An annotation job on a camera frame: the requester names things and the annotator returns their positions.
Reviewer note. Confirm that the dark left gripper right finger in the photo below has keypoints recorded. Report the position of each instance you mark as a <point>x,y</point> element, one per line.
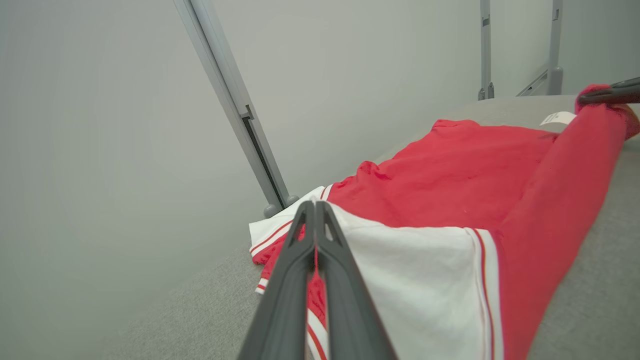
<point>345,315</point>

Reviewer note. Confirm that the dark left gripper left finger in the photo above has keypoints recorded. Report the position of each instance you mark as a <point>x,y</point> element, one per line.
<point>285,310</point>

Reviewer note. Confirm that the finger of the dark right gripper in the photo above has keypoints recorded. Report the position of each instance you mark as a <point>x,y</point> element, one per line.
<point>629,85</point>
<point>620,96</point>

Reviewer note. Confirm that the red Bulls basketball jersey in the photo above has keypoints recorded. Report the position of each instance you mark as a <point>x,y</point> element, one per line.
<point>450,170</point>

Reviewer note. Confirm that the grey partition post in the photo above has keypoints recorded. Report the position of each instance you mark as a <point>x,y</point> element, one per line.
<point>236,80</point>
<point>485,45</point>
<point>216,80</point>
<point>555,45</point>

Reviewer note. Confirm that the grey partition base rail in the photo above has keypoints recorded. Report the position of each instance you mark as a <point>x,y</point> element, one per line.
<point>533,83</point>

